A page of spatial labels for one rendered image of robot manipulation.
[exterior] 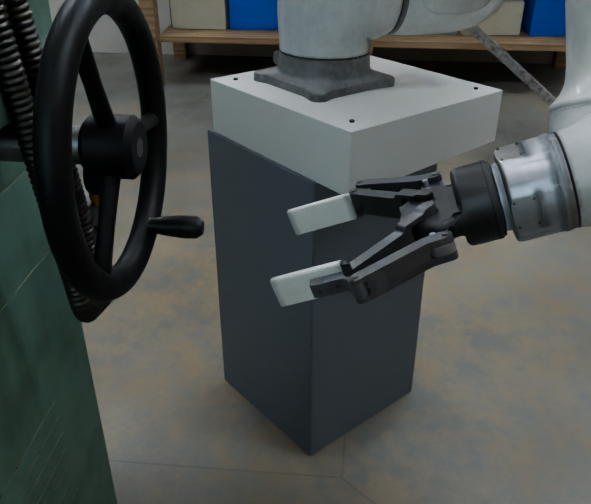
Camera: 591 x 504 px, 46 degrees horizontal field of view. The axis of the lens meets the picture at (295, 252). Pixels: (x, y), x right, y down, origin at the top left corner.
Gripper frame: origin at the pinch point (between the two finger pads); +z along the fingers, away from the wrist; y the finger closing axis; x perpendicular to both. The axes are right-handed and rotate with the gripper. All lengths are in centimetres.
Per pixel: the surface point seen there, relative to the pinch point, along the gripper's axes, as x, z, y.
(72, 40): -26.6, 7.2, 8.3
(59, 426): 22, 45, -8
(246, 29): 23, 66, -285
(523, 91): 94, -54, -279
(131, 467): 53, 58, -32
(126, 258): -5.0, 16.2, 1.5
